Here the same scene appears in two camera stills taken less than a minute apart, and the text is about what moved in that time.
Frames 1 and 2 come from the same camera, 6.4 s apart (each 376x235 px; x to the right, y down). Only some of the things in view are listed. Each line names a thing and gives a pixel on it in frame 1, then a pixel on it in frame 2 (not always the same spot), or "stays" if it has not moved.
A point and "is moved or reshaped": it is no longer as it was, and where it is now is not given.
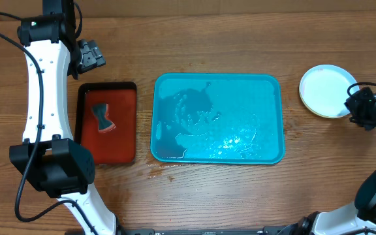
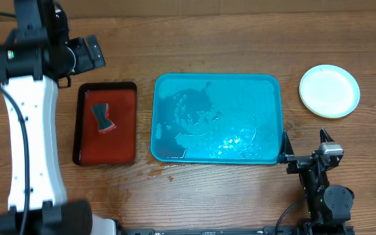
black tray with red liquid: (119, 145) stays
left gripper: (91, 56) stays
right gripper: (357, 102) to (300, 164)
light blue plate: (324, 89) stays
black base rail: (266, 231) stays
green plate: (308, 108) is moved or reshaped
